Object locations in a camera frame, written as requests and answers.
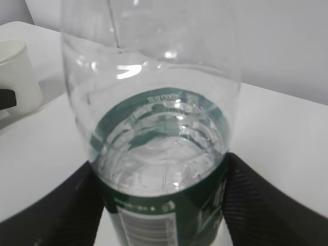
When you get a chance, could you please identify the clear water bottle green label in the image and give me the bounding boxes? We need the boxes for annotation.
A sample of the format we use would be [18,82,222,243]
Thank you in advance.
[60,1,241,245]

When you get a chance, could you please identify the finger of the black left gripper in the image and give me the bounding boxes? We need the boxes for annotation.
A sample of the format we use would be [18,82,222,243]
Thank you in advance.
[0,89,17,110]

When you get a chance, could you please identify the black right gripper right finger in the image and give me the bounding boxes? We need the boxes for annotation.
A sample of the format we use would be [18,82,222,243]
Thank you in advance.
[223,153,327,245]

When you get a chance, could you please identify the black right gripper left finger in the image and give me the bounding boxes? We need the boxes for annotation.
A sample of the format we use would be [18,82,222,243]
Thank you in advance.
[1,162,104,245]

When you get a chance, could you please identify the white paper cup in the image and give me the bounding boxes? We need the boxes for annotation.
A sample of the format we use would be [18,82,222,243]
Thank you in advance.
[1,40,44,116]

